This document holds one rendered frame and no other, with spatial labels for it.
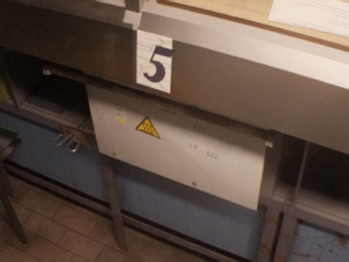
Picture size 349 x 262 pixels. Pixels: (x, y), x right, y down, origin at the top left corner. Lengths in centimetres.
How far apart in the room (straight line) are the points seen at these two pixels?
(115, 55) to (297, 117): 45
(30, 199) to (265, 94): 214
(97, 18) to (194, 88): 28
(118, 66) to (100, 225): 169
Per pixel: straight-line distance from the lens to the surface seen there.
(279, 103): 107
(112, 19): 118
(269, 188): 176
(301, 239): 204
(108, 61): 123
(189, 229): 231
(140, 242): 271
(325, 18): 102
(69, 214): 288
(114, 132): 172
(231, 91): 110
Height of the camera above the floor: 228
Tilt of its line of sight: 46 degrees down
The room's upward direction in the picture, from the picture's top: 4 degrees counter-clockwise
